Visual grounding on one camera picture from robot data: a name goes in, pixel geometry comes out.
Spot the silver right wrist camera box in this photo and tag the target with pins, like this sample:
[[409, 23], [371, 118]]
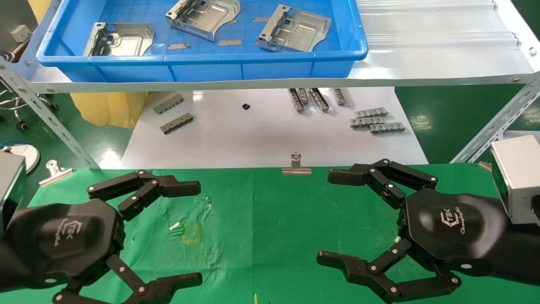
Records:
[[519, 177]]

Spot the blue plastic tray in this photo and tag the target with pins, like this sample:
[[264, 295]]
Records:
[[211, 69]]

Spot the white ribbed panel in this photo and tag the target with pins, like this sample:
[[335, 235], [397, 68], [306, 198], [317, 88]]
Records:
[[438, 40]]

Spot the small grey slotted metal part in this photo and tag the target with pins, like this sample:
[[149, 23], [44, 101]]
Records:
[[168, 104], [304, 95], [387, 128], [319, 99], [371, 112], [177, 123], [296, 101], [366, 122], [339, 96]]

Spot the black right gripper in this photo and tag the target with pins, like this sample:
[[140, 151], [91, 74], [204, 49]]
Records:
[[455, 228]]

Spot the tiny white scrap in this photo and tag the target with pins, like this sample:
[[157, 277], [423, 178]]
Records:
[[174, 226]]

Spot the white round stand base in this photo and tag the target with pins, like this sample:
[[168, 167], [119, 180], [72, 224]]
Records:
[[30, 157]]

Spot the chrome wheeled stool base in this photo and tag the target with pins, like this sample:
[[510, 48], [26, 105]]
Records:
[[17, 103]]

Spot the small white wall box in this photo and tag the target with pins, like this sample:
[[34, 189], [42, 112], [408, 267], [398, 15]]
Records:
[[21, 33]]

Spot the white floor sheet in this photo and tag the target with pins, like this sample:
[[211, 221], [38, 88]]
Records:
[[253, 135]]

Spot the silver binder clip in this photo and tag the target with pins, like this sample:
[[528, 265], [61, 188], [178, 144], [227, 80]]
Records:
[[485, 166], [296, 170], [55, 177]]

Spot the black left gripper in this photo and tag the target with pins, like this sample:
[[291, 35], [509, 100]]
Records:
[[63, 236]]

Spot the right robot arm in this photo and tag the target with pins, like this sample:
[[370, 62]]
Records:
[[523, 253]]

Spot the grey metal shelf rack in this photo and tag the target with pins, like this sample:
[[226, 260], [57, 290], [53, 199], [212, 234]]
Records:
[[400, 74]]

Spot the green table cloth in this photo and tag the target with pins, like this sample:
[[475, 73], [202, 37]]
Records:
[[274, 236]]

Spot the grey sheet metal bracket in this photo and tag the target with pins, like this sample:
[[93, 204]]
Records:
[[202, 19], [126, 42], [299, 33]]

